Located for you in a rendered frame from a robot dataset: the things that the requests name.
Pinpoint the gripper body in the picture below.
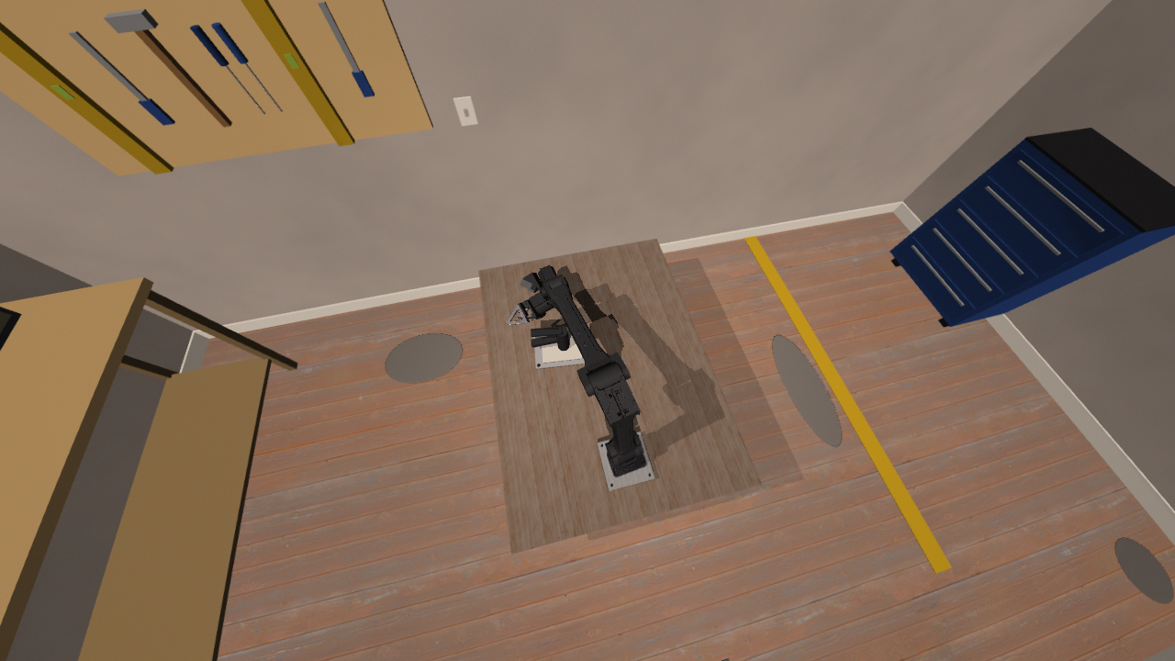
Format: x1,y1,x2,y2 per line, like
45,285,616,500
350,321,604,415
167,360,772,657
519,299,553,319

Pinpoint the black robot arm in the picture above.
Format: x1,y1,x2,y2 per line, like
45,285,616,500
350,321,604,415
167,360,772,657
521,265,646,477

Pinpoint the white mounting plate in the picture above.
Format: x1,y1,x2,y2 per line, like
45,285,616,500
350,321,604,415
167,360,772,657
533,346,585,369

